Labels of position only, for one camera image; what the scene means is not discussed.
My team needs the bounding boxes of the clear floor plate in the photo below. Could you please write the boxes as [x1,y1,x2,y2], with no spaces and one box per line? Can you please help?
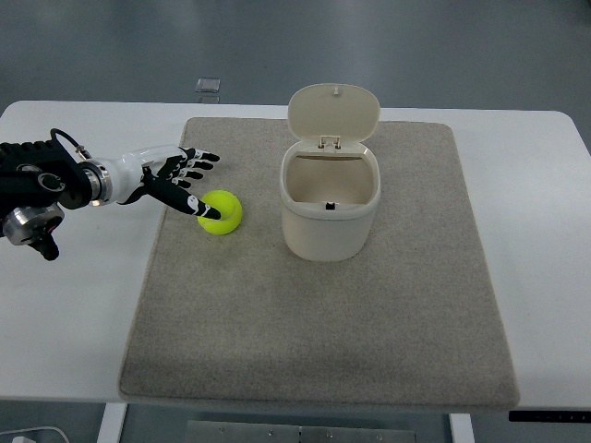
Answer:
[195,78,221,94]

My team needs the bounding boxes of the white device corner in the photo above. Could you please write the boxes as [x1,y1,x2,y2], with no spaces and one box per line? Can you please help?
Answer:
[1,425,70,443]

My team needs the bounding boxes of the white table leg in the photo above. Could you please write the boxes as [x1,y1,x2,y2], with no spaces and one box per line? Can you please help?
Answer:
[449,413,476,443]
[96,402,127,443]

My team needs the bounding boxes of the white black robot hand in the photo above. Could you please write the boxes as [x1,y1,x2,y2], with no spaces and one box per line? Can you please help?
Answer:
[109,145,222,221]

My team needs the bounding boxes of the yellow tennis ball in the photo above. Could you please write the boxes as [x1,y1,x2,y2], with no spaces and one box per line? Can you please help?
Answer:
[198,190,243,235]

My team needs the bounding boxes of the beige felt mat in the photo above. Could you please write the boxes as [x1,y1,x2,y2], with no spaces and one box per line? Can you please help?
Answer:
[119,117,519,412]

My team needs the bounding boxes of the grey metal base plate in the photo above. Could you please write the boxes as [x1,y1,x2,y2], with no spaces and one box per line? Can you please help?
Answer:
[184,421,416,443]

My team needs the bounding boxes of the black table control panel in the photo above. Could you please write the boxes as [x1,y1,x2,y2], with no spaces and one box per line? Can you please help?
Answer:
[508,410,591,424]

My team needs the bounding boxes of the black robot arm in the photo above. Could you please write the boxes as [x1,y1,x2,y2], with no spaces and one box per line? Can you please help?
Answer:
[1,128,113,261]

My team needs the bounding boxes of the white table leg right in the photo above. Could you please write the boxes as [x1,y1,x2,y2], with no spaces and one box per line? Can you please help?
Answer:
[449,413,476,443]

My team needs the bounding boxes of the white table leg left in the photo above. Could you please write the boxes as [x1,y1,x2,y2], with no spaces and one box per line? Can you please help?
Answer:
[96,402,127,443]

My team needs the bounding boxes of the beige lidded plastic bin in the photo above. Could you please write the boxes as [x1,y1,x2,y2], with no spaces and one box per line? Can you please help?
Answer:
[280,83,380,262]

